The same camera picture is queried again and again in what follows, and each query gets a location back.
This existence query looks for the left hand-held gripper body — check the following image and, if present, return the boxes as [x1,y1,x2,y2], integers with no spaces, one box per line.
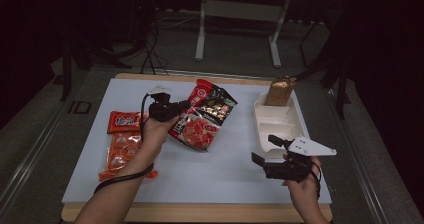
[148,85,183,123]

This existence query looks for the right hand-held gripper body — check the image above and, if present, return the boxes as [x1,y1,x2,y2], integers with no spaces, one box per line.
[263,135,338,183]

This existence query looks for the white divided tray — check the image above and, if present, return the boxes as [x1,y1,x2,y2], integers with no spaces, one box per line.
[253,93,308,160]

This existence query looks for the red and black food packet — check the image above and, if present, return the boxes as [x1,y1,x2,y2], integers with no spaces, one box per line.
[168,78,239,152]

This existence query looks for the gold foil packet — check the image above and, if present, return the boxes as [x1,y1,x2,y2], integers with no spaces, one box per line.
[264,76,298,107]

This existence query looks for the orange snack packet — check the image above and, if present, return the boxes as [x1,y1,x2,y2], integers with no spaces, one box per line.
[98,110,159,182]

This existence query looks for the person's left hand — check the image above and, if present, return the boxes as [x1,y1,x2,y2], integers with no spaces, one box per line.
[141,115,181,149]

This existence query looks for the person's right hand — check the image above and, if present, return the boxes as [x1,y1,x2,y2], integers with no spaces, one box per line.
[282,154,323,198]

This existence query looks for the pale blue table mat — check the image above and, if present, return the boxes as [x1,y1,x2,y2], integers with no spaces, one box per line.
[62,78,333,205]

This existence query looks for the black stand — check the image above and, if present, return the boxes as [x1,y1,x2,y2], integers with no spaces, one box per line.
[284,17,352,120]
[59,33,134,102]

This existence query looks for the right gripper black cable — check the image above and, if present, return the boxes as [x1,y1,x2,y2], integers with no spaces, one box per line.
[309,159,323,199]

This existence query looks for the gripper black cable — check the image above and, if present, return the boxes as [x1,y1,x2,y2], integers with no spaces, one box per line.
[309,159,323,199]
[93,93,155,195]

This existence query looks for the black floor cables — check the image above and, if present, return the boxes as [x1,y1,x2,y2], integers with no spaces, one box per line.
[139,27,170,76]

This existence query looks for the metal floor rail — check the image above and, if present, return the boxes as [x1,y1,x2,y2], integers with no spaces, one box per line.
[0,93,72,212]
[324,87,390,224]

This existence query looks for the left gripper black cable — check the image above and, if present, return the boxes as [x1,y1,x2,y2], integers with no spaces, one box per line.
[93,93,155,195]

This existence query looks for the black floor bracket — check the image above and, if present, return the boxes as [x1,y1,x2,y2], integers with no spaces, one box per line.
[68,100,93,115]

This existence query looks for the white metal table frame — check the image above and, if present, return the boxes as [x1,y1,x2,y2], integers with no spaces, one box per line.
[194,0,294,69]

